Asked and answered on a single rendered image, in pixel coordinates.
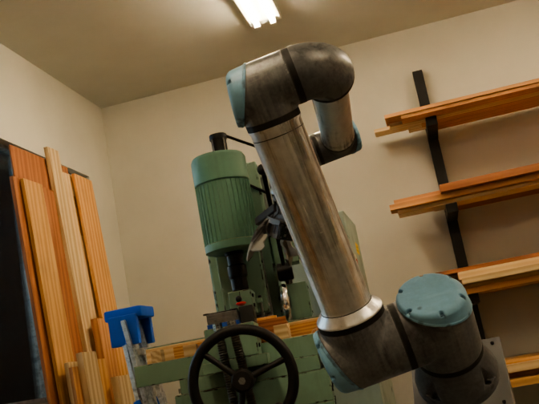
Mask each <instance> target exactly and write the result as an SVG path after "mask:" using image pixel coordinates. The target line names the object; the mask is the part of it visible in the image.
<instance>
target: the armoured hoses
mask: <svg viewBox="0 0 539 404"><path fill-rule="evenodd" d="M236 324H237V323H236V320H232V321H227V325H228V326H230V325H236ZM222 328H223V327H222V324H221V323H216V324H213V332H214V333H215V332H216V331H218V330H219V329H222ZM239 337H240V336H239V335H236V336H232V337H231V339H232V342H233V346H234V347H233V348H234V351H235V355H236V359H237V363H238V368H239V369H247V368H248V367H247V365H246V361H245V357H244V356H245V355H244V353H243V348H242V345H241V341H240V338H239ZM217 347H218V351H219V354H220V355H219V356H220V359H221V360H220V361H221V362H222V363H223V364H225V365H226V366H228V367H229V368H231V367H230V362H229V358H228V353H227V352H228V351H227V349H226V344H225V339H224V340H222V341H220V342H218V343H217ZM223 373H224V374H223V375H224V378H225V384H226V388H227V392H228V397H229V402H230V404H238V399H237V394H236V390H235V389H234V388H233V387H232V386H231V377H230V376H229V375H228V374H227V373H225V372H224V371H223ZM245 396H246V399H247V400H246V401H247V404H257V403H256V400H255V396H254V392H253V388H252V389H251V390H250V391H248V392H246V394H245Z"/></svg>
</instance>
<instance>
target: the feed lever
mask: <svg viewBox="0 0 539 404"><path fill-rule="evenodd" d="M257 172H258V173H259V174H260V175H261V176H262V180H263V184H264V188H265V194H266V198H267V202H268V205H269V207H270V206H271V205H272V204H273V203H272V199H271V195H270V189H269V185H268V180H267V177H266V174H265V171H264V168H263V167H262V164H259V165H258V166H257ZM276 242H277V246H278V252H279V256H280V260H281V263H280V264H277V265H276V268H277V273H278V280H279V281H280V282H282V281H285V282H286V285H287V284H290V280H293V279H294V272H293V268H292V264H291V266H289V265H288V264H287V262H285V258H284V254H283V251H282V246H281V244H280V240H279V239H276Z"/></svg>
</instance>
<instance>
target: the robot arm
mask: <svg viewBox="0 0 539 404"><path fill-rule="evenodd" d="M354 80H355V71H354V66H353V63H352V61H351V59H350V58H349V56H348V55H347V54H346V53H345V52H344V51H343V50H341V49H340V48H338V47H336V46H334V45H331V44H329V43H324V42H301V43H297V44H294V45H290V46H287V47H286V48H283V49H281V50H277V51H275V52H274V53H271V54H269V55H266V56H263V57H261V58H259V59H255V60H253V61H251V62H249V63H243V65H241V66H239V67H236V68H234V69H232V70H231V71H229V72H228V74H227V75H226V78H225V81H226V86H227V90H228V94H229V100H230V103H231V107H232V110H233V115H234V118H235V120H236V124H237V126H238V127H239V128H244V127H245V128H246V130H247V132H248V134H249V135H250V136H251V139H252V141H253V144H254V147H255V148H256V151H257V154H258V156H259V159H260V161H261V164H262V167H263V168H264V171H265V174H266V176H267V178H268V181H269V184H270V186H271V191H270V194H272V195H274V196H273V199H272V200H274V201H277V202H278V204H272V205H271V206H270V207H268V208H267V209H266V210H265V211H264V212H262V213H261V214H260V215H259V216H257V217H256V218H255V224H256V225H259V226H258V227H257V228H256V230H255V232H254V234H253V237H252V239H251V242H250V245H249V249H248V252H247V257H246V260H247V261H249V260H250V259H251V258H252V256H253V254H254V252H260V251H261V250H262V249H263V248H264V247H265V240H266V239H267V238H268V237H273V238H274V239H279V240H280V244H281V246H282V247H283V249H284V254H285V256H286V258H285V260H286V262H287V264H288V265H289V266H291V264H292V260H293V257H295V256H297V255H299V258H300V260H301V262H302V266H303V268H304V270H305V272H306V275H307V278H308V280H309V282H310V286H311V288H312V290H313V292H314V295H315V298H316V300H317V302H318V306H319V308H320V309H321V313H320V315H319V317H318V320H317V327H318V329H319V330H317V331H316V332H315V333H314V334H313V339H314V344H315V346H316V348H317V350H318V354H319V356H320V358H321V360H322V363H323V365H324V366H325V368H326V371H327V373H328V374H329V376H330V379H331V381H332V382H333V383H334V385H335V387H336V388H337V389H338V390H339V391H340V392H342V393H350V392H353V391H356V390H363V389H364V388H367V387H368V386H373V385H374V384H377V383H380V382H383V381H386V380H387V379H390V378H394V377H396V376H399V375H401V374H405V373H407V372H409V371H412V370H415V384H416V386H417V389H418V391H419V394H420V396H421V397H422V398H423V400H424V401H425V402H427V403H428V404H481V403H482V402H484V401H486V400H487V399H488V398H489V397H490V396H491V395H492V394H493V393H494V391H495V390H496V388H497V386H498V383H499V381H500V370H499V367H498V364H497V361H496V359H495V357H494V355H493V354H492V352H491V351H490V350H489V349H488V348H487V347H486V346H485V345H484V344H483V343H482V341H481V337H480V332H479V330H478V326H477V323H476V318H475V315H474V312H473V309H472V302H471V300H470V298H469V297H468V294H467V292H466V290H465V288H464V286H463V285H462V284H461V283H460V282H459V281H458V280H456V279H454V278H452V277H450V276H448V275H444V274H440V273H427V274H424V275H423V276H421V277H419V276H417V277H413V278H412V279H410V280H408V281H406V282H405V283H404V284H403V285H402V286H401V287H400V288H399V291H398V294H397V295H396V299H395V302H393V303H390V304H388V305H385V306H383V303H382V301H381V299H380V298H379V297H377V296H375V295H372V294H370V293H369V292H368V290H367V286H366V284H365V281H364V279H363V275H362V274H361V271H360V269H359V265H358V263H357V260H356V259H355V255H354V253H353V250H352V248H351V244H350V242H349V240H348V238H347V234H346V232H345V229H344V227H343V225H342V221H341V219H340V217H339V214H338V211H337V208H336V207H335V204H334V201H333V198H332V196H331V194H330V190H329V188H328V186H327V183H326V180H325V177H324V175H323V173H322V169H321V167H320V166H322V165H323V164H328V163H329V162H332V161H334V160H338V159H340V158H343V157H344V156H348V155H350V154H355V153H356V152H358V151H360V150H361V149H362V146H363V145H362V140H361V136H360V134H359V130H358V128H357V126H356V124H355V122H354V121H353V120H352V116H351V101H350V94H349V91H350V90H351V88H352V86H353V84H354ZM309 100H312V103H313V106H314V112H315V114H316V118H317V121H318V127H319V131H318V132H316V133H314V134H311V135H308V134H307V131H306V128H305V125H304V123H303V121H302V117H301V112H300V109H299V107H298V105H299V104H302V103H305V102H307V101H309ZM291 241H293V242H294V246H295V248H294V247H293V245H292V244H291Z"/></svg>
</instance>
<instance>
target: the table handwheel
mask: <svg viewBox="0 0 539 404"><path fill-rule="evenodd" d="M236 335H251V336H255V337H259V338H261V339H263V340H265V341H267V342H269V343H270V344H271V345H272V346H273V347H274V348H275V349H276V350H277V351H278V352H279V353H280V355H281V357H280V358H278V359H276V360H275V361H273V362H271V363H269V364H268V365H266V366H263V367H261V368H259V369H257V370H255V371H253V372H252V371H250V370H247V369H239V370H236V371H235V370H232V369H231V368H229V367H228V366H226V365H225V364H223V363H222V362H220V361H218V360H217V359H216V358H214V357H213V356H211V355H210V354H209V353H208V352H209V351H210V350H211V349H212V348H213V347H214V346H215V345H216V344H217V343H218V342H220V341H222V340H224V339H226V338H227V337H232V336H236ZM204 359H205V360H207V361H209V362H211V363H212V364H214V365H215V366H216V367H218V368H219V369H221V370H222V371H224V372H225V373H227V374H228V375H229V376H230V377H231V386H232V387H233V388H234V389H235V390H236V391H237V392H239V404H245V394H246V392H248V391H250V390H251V389H252V388H253V387H254V384H255V382H256V380H257V377H258V376H260V375H262V374H264V373H265V372H267V371H269V370H271V369H273V368H274V367H276V366H279V365H281V364H282V363H284V362H285V364H286V369H287V373H288V389H287V393H286V397H285V400H284V402H283V404H294V403H295V401H296V399H297V396H298V387H299V375H298V367H297V364H296V361H295V359H294V356H293V354H292V353H291V351H290V349H289V347H288V346H287V345H286V343H285V342H284V341H283V340H282V339H281V338H280V337H278V336H277V335H276V334H274V333H272V332H271V331H269V330H267V329H265V328H262V327H260V326H257V325H248V324H238V325H230V326H227V327H225V328H222V329H219V330H218V331H216V332H215V333H213V334H211V335H210V336H209V337H207V338H206V339H205V340H204V341H203V342H202V343H201V345H200V346H199V348H198V349H197V351H196V352H195V354H194V356H193V358H192V361H191V363H190V367H189V370H188V393H189V397H190V400H191V403H192V404H204V403H203V401H202V398H201V394H200V391H199V385H198V378H199V372H200V368H201V364H202V362H203V360H204Z"/></svg>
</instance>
